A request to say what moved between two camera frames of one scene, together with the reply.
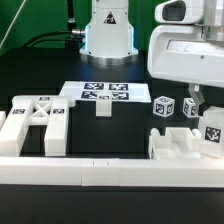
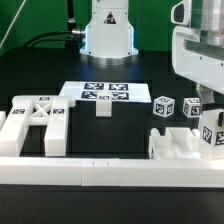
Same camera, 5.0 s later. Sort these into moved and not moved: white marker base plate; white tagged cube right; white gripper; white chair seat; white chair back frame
Moved: white gripper
Not moved: white tagged cube right; white marker base plate; white chair seat; white chair back frame
